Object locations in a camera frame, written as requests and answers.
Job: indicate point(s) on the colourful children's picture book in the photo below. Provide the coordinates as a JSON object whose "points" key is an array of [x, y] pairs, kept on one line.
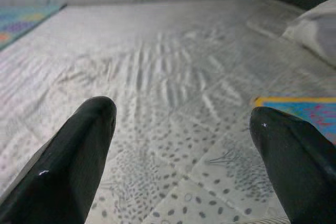
{"points": [[309, 108]]}

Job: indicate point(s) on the grey quilted spotted mattress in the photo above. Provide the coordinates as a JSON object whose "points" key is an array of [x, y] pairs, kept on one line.
{"points": [[170, 64]]}

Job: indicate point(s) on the white pillow with green tree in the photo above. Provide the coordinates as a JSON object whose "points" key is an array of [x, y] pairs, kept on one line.
{"points": [[315, 30]]}

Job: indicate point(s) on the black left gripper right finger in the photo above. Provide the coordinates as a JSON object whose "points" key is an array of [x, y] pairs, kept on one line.
{"points": [[296, 176]]}

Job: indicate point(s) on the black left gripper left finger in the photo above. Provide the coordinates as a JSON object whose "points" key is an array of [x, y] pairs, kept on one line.
{"points": [[63, 171]]}

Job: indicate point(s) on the teal blanket with colourful patches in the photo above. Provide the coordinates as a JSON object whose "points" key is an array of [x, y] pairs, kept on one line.
{"points": [[21, 22]]}

